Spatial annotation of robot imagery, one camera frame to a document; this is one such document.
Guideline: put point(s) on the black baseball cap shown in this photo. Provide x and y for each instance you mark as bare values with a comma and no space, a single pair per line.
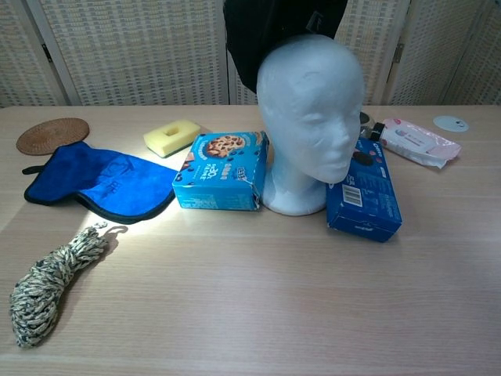
254,39

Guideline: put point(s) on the pink wet wipes pack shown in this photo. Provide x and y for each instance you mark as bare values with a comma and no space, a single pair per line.
422,143

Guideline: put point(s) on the light blue cookie box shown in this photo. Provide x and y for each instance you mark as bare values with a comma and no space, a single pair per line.
219,176

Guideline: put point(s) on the yellow sponge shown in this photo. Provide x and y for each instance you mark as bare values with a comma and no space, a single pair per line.
160,141

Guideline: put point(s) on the white foam mannequin head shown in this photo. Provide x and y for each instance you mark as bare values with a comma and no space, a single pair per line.
309,98

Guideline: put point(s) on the dark blue Oreo box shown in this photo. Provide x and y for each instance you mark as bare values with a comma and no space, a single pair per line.
368,203

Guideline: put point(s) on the small black box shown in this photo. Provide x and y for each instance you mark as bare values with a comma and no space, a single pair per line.
378,132

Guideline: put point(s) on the blue towel with black trim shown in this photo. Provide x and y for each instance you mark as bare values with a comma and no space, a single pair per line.
98,176

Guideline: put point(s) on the woven folding screen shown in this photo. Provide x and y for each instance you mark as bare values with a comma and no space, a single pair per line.
137,51

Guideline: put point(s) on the round woven rattan coaster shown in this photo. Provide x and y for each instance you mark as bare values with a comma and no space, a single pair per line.
51,135

